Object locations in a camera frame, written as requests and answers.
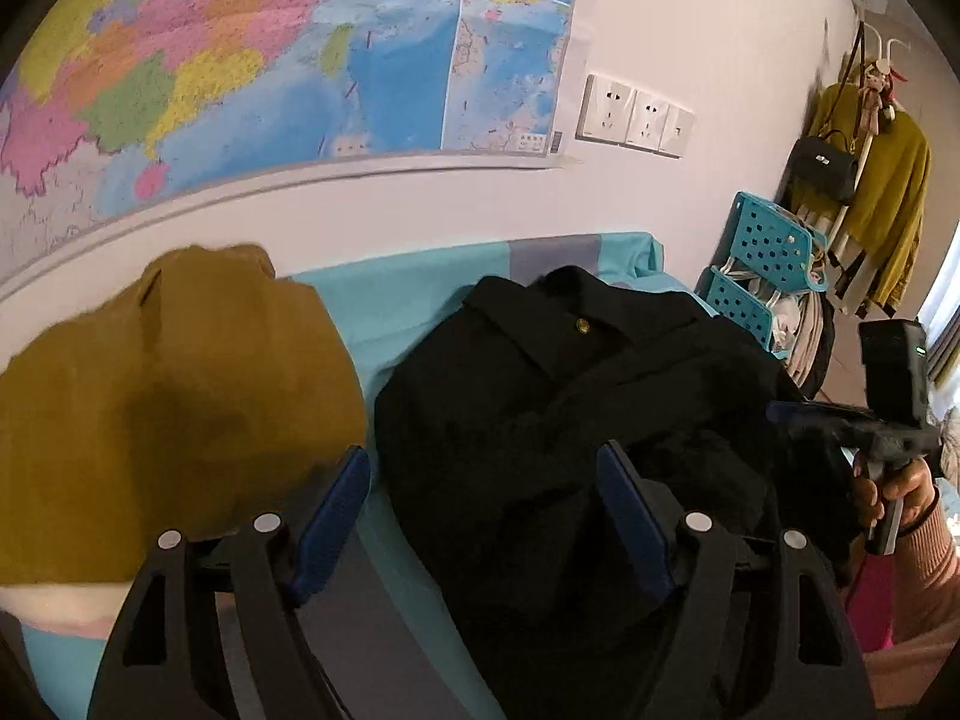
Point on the grey window curtain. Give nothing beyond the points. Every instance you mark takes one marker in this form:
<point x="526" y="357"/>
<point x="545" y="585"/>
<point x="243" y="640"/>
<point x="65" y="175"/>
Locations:
<point x="944" y="352"/>

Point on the person's right hand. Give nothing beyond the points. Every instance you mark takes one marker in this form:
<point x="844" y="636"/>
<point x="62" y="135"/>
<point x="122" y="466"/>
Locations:
<point x="912" y="487"/>

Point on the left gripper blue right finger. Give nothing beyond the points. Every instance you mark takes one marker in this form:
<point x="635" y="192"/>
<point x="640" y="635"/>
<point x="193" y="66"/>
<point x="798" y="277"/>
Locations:
<point x="742" y="627"/>

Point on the black handbag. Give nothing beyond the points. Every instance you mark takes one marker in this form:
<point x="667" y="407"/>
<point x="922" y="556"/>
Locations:
<point x="826" y="163"/>

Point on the mustard folded garment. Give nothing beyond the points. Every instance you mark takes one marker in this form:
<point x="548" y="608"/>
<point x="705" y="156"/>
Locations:
<point x="197" y="398"/>

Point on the white left wall socket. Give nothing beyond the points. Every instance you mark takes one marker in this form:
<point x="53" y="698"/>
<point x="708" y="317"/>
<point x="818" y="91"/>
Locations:
<point x="606" y="110"/>

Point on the black button-up shirt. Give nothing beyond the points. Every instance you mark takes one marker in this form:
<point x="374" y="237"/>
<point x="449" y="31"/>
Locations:
<point x="685" y="394"/>

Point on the cream folded garment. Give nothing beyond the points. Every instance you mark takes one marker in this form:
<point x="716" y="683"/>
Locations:
<point x="88" y="610"/>

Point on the magenta bag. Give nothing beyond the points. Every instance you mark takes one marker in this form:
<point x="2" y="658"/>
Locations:
<point x="869" y="604"/>

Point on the white middle wall socket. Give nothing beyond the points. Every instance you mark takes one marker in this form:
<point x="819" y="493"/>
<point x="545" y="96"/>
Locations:
<point x="647" y="121"/>

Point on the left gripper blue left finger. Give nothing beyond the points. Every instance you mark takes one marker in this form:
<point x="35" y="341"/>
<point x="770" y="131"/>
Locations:
<point x="164" y="657"/>

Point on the colourful wall map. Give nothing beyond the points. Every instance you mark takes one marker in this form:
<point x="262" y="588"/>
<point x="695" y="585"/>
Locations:
<point x="114" y="105"/>

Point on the mustard hanging cardigan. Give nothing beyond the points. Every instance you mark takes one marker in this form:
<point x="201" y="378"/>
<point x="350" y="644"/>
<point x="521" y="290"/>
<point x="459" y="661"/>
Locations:
<point x="886" y="218"/>

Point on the white wall socket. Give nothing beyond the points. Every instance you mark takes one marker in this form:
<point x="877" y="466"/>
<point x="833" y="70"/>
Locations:
<point x="647" y="121"/>
<point x="606" y="110"/>

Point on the white network wall plate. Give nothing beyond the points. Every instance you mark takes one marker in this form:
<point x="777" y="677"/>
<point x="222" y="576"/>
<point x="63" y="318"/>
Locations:
<point x="678" y="129"/>

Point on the teal grey patterned bedsheet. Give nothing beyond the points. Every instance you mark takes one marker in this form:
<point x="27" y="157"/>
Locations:
<point x="485" y="578"/>

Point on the teal perforated storage rack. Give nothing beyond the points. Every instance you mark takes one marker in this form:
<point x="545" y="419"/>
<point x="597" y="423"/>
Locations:
<point x="773" y="261"/>

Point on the pink sleeved right forearm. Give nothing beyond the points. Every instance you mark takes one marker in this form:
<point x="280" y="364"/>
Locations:
<point x="903" y="663"/>

